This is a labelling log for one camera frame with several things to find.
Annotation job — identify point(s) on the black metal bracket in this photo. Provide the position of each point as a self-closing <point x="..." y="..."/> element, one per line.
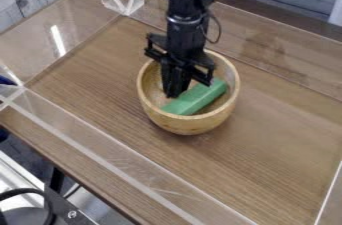
<point x="67" y="214"/>

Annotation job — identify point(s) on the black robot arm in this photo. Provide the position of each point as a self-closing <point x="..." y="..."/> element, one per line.
<point x="187" y="24"/>

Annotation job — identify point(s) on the clear acrylic tray wall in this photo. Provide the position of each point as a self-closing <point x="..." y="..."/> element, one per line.
<point x="264" y="167"/>

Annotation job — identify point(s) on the brown wooden bowl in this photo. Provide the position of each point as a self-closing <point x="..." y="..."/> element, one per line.
<point x="178" y="119"/>

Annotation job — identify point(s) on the black table leg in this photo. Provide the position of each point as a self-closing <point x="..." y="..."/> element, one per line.
<point x="56" y="180"/>

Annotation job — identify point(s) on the green rectangular block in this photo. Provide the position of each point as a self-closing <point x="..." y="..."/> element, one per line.
<point x="196" y="98"/>

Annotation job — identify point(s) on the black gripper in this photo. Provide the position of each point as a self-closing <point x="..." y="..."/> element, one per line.
<point x="194" y="65"/>

